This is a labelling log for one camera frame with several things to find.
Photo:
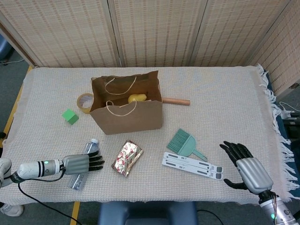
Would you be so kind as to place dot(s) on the transparent water bottle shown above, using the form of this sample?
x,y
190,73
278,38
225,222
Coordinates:
x,y
90,147

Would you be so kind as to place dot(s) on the woven folding screen panel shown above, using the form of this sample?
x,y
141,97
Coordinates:
x,y
234,32
58,35
281,58
159,32

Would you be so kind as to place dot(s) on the yellowish tape roll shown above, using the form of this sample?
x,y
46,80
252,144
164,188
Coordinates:
x,y
82,105

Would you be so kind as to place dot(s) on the brown paper bag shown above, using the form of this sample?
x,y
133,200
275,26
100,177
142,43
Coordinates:
x,y
129,119

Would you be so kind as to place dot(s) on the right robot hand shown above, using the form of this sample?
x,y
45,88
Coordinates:
x,y
254,175

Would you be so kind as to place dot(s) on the gold red snack packet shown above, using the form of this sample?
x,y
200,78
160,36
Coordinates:
x,y
126,158

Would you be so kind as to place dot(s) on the blue padded seat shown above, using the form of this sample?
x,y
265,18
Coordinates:
x,y
145,213

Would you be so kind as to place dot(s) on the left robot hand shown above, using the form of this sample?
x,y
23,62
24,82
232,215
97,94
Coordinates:
x,y
76,164

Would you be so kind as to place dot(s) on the wooden rolling stick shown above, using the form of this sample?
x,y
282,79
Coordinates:
x,y
177,101

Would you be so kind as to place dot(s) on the white folding stand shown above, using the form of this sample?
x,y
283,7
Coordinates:
x,y
187,162

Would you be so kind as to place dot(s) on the beige woven table cloth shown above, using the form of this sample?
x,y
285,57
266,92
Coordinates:
x,y
211,93

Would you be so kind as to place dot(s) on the teal hand brush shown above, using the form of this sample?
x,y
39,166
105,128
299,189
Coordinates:
x,y
185,145

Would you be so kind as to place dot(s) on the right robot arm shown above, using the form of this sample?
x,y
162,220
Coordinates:
x,y
274,208

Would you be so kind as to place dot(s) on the green cube block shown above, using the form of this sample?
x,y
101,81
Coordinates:
x,y
69,116

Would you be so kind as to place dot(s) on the yellow pear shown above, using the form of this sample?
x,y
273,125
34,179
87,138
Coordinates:
x,y
137,98

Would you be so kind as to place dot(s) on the black box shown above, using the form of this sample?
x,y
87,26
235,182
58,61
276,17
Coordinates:
x,y
293,127

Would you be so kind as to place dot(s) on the white shoe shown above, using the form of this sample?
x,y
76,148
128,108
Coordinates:
x,y
11,209

